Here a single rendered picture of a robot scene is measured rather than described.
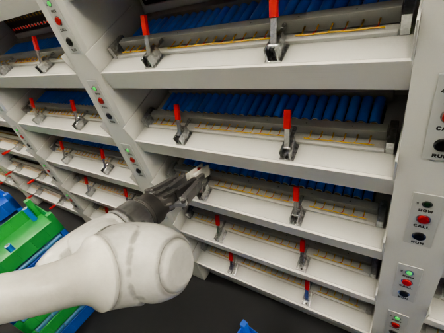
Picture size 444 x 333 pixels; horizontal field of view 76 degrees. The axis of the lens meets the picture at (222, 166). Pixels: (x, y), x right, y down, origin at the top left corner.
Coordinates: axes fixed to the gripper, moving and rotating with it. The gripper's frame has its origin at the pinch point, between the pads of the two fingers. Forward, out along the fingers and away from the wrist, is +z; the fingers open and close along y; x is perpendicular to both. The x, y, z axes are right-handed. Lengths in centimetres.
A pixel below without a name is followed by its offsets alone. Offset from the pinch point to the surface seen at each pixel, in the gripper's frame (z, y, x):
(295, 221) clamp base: 0.4, 26.4, -7.5
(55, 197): 11, -123, -43
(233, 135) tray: -1.2, 13.2, 12.8
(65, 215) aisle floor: 12, -124, -57
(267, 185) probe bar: 5.0, 17.8, -2.4
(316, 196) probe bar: 4.7, 29.8, -2.6
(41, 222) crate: -19, -64, -23
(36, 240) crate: -26, -53, -21
